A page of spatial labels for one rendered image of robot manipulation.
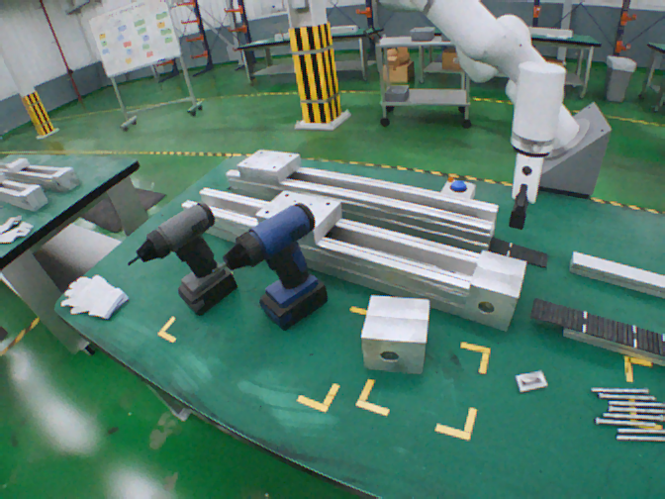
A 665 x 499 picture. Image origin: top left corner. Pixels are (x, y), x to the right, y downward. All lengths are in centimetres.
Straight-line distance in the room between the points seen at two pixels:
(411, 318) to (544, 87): 45
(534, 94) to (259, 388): 70
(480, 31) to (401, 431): 67
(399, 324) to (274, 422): 26
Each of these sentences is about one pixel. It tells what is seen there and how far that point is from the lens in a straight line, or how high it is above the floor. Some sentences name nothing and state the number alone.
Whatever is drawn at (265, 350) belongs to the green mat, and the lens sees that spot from 70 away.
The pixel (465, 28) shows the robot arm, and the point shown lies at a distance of 69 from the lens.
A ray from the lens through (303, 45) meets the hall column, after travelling 381.
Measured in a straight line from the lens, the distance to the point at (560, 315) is 72.
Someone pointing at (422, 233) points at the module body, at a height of 80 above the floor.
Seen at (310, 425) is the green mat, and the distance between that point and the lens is 60.
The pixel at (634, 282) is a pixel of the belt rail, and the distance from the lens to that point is 90.
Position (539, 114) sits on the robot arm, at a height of 112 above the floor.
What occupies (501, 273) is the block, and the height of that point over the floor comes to 87.
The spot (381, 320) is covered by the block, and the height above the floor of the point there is 87.
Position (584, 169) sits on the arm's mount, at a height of 86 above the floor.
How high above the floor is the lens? 132
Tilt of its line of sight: 39 degrees down
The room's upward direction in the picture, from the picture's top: 9 degrees counter-clockwise
